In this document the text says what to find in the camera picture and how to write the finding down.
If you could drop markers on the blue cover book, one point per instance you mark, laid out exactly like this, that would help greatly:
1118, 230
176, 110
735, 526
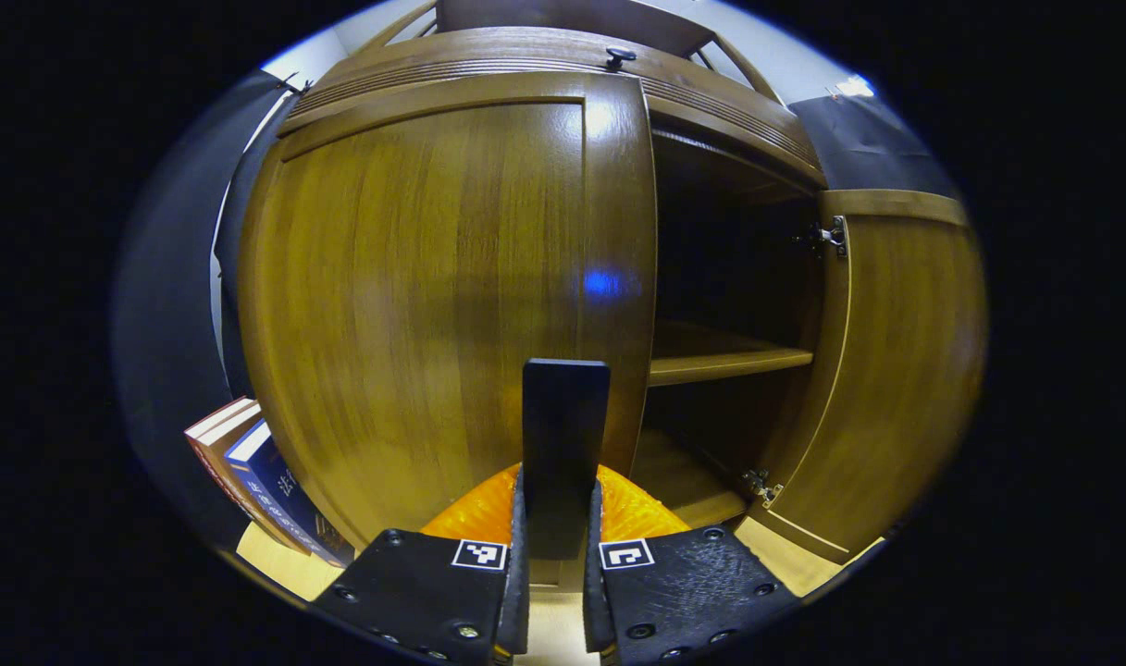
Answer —
280, 490

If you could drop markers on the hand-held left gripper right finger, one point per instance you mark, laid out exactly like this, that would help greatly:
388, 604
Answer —
592, 592

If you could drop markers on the metal door hinge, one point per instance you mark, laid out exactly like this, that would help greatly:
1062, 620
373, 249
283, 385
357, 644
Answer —
761, 486
831, 236

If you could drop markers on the wooden double-door shoe cabinet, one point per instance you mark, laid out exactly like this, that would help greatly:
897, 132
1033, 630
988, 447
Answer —
572, 18

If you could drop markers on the small ceiling light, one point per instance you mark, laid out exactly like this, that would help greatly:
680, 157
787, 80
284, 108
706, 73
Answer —
856, 87

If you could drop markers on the wooden inner shelf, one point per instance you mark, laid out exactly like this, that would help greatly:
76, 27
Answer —
711, 361

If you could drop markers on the red cover book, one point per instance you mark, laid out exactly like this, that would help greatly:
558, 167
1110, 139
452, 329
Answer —
234, 467
213, 449

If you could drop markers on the wooden shoe cabinet door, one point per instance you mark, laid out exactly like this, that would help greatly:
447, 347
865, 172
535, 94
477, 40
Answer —
896, 370
414, 296

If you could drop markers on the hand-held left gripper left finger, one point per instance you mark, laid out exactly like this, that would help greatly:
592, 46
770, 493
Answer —
516, 592

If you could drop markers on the black drawer knob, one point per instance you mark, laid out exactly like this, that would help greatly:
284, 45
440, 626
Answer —
621, 55

